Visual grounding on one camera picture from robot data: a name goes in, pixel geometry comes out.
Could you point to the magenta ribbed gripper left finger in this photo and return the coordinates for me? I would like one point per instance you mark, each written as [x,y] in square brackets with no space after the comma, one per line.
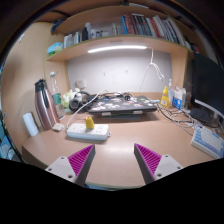
[74,168]

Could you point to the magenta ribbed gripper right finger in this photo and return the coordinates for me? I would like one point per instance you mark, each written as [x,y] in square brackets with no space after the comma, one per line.
[154,166]

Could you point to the yellow charger plug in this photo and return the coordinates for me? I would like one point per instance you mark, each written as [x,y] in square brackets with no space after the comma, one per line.
[89,123]

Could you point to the white power strip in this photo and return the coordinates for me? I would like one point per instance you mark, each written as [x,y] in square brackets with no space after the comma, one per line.
[99,132]

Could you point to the small beige eraser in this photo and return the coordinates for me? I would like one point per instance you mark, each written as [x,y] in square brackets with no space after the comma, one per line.
[58,127]

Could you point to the white and blue keyboard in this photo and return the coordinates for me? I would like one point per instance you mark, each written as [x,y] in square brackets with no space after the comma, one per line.
[208,142]

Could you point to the white paper roll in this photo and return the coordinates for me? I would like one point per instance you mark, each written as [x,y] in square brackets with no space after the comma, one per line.
[30,124]

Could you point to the pink thermos with black lid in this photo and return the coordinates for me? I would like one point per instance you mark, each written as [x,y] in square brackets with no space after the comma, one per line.
[44,105]

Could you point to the yellow glue bottle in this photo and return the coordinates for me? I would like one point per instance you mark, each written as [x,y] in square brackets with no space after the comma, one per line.
[165,98]

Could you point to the black over-ear headphones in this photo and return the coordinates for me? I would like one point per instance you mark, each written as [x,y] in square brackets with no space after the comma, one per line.
[79,100]

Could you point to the black laptop with stickers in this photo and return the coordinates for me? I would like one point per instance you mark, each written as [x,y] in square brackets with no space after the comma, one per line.
[110,106]

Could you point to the clear plastic water bottle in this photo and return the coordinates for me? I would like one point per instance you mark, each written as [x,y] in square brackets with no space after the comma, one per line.
[56,94]

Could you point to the blue and white box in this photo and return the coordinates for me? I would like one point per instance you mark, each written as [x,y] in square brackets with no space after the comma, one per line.
[179,98]

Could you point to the clear hand sanitizer bottle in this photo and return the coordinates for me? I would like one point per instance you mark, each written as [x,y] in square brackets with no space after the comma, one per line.
[170,92]

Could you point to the black computer monitor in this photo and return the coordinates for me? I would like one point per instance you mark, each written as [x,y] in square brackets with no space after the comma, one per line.
[207,94]

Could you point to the teal tissue pack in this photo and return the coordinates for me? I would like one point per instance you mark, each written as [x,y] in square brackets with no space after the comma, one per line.
[55,48]

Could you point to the white LED light bar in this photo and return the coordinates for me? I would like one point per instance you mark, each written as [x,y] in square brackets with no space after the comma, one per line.
[117,48]

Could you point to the white bottles on shelf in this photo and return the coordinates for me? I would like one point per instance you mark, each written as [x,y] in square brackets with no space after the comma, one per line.
[87,33]

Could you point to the row of books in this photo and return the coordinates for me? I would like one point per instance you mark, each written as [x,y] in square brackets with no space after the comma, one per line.
[138,24]

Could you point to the wooden wall shelf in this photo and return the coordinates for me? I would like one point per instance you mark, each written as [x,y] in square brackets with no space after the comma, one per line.
[110,14]

